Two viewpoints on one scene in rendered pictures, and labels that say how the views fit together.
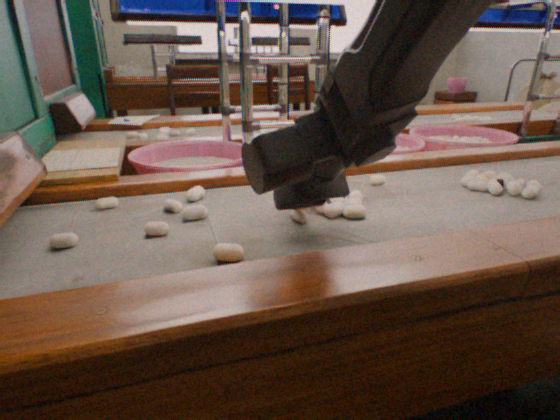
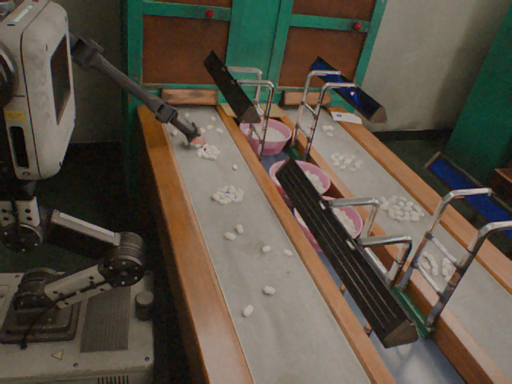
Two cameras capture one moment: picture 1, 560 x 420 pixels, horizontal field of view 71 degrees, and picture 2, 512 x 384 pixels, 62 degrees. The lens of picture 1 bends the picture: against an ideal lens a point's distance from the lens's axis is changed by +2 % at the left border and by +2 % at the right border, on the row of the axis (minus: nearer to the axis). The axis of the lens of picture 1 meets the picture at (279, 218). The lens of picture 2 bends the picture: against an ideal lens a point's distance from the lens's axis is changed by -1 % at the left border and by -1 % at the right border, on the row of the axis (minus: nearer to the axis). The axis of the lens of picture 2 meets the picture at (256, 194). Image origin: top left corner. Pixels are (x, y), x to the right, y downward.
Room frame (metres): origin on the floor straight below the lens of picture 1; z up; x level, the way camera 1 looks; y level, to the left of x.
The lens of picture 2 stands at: (0.62, -1.79, 1.72)
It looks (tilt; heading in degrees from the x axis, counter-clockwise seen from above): 34 degrees down; 83
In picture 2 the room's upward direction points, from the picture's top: 11 degrees clockwise
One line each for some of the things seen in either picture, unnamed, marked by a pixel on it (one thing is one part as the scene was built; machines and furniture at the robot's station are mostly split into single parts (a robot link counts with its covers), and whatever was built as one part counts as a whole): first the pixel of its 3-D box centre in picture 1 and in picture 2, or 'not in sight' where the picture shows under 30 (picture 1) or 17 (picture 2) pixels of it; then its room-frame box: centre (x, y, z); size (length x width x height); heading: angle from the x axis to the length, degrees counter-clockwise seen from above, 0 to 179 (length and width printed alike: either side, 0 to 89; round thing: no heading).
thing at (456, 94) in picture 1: (454, 100); not in sight; (6.17, -2.65, 0.32); 0.42 x 0.42 x 0.64; 20
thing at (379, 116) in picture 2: (236, 9); (345, 85); (1.17, 0.11, 1.08); 0.62 x 0.08 x 0.07; 107
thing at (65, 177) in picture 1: (83, 157); (252, 110); (0.79, 0.40, 0.77); 0.33 x 0.15 x 0.01; 17
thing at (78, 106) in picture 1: (76, 110); (306, 97); (1.10, 0.55, 0.83); 0.30 x 0.06 x 0.07; 17
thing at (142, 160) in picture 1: (194, 172); (264, 137); (0.86, 0.19, 0.72); 0.27 x 0.27 x 0.10
